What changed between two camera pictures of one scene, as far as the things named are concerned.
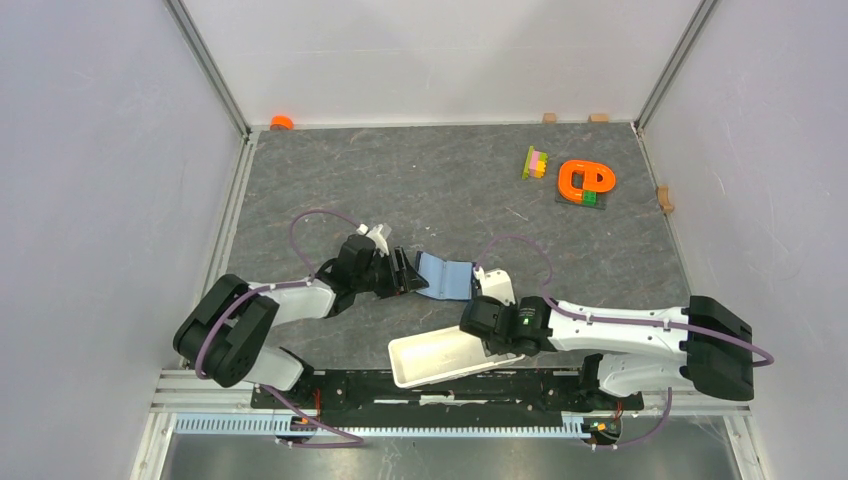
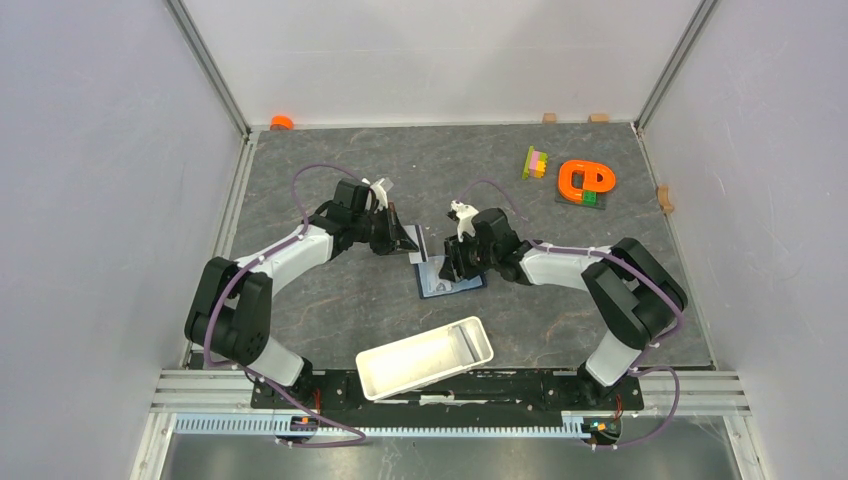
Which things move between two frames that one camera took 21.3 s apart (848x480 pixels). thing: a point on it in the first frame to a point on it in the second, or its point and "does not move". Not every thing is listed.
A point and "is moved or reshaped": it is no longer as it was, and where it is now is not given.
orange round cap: (281, 122) does not move
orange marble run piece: (580, 180) does not move
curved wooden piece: (665, 205) does not move
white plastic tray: (440, 354) is moved or reshaped
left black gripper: (405, 279) to (396, 238)
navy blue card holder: (447, 279) is moved or reshaped
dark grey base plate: (601, 201) does not move
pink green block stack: (535, 164) does not move
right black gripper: (494, 346) to (454, 263)
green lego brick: (589, 198) does not move
